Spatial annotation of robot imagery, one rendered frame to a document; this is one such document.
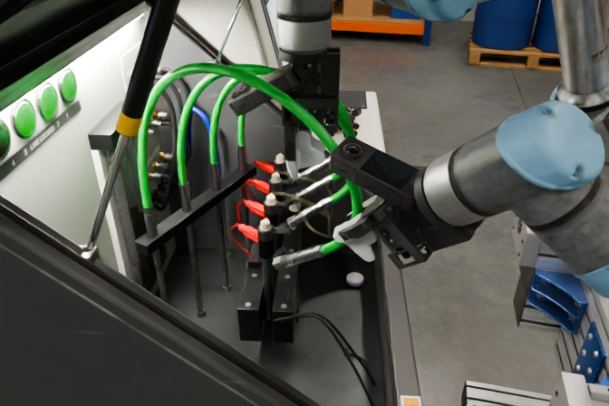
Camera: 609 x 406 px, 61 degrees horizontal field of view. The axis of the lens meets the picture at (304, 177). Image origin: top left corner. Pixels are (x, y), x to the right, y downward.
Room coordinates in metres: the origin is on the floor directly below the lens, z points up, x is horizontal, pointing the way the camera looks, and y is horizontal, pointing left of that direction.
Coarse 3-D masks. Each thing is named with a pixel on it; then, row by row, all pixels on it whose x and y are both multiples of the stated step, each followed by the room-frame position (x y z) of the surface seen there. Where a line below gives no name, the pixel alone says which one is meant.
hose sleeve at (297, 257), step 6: (312, 246) 0.60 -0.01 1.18; (318, 246) 0.59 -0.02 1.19; (294, 252) 0.61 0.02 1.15; (300, 252) 0.60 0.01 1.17; (306, 252) 0.59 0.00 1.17; (312, 252) 0.59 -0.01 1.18; (318, 252) 0.58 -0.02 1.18; (282, 258) 0.61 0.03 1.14; (288, 258) 0.60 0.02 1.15; (294, 258) 0.60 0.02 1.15; (300, 258) 0.59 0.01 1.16; (306, 258) 0.59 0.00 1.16; (312, 258) 0.58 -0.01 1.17; (282, 264) 0.61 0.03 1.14; (288, 264) 0.60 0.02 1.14; (294, 264) 0.60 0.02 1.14
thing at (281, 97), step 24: (192, 72) 0.67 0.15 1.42; (216, 72) 0.65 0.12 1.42; (240, 72) 0.63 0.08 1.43; (288, 96) 0.61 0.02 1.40; (144, 120) 0.71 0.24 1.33; (312, 120) 0.59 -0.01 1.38; (144, 144) 0.72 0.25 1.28; (336, 144) 0.58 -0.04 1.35; (144, 168) 0.72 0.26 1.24; (144, 192) 0.72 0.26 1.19; (360, 192) 0.56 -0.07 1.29
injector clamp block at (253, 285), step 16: (288, 208) 0.99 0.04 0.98; (288, 240) 0.87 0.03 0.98; (256, 272) 0.77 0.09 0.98; (288, 272) 0.77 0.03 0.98; (256, 288) 0.73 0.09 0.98; (288, 288) 0.73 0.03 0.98; (240, 304) 0.68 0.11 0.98; (256, 304) 0.68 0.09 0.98; (288, 304) 0.68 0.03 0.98; (240, 320) 0.67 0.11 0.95; (256, 320) 0.67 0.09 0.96; (272, 320) 0.79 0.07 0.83; (240, 336) 0.67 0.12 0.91; (256, 336) 0.67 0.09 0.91; (288, 336) 0.67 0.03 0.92
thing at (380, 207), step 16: (416, 192) 0.45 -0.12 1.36; (368, 208) 0.51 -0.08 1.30; (384, 208) 0.48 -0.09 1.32; (400, 208) 0.48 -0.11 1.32; (416, 208) 0.47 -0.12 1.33; (384, 224) 0.48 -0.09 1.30; (400, 224) 0.47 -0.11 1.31; (416, 224) 0.48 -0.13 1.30; (432, 224) 0.47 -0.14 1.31; (448, 224) 0.43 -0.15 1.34; (480, 224) 0.45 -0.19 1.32; (384, 240) 0.50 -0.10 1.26; (400, 240) 0.47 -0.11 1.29; (416, 240) 0.47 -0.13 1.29; (432, 240) 0.46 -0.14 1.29; (448, 240) 0.45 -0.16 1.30; (464, 240) 0.44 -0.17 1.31; (416, 256) 0.46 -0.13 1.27
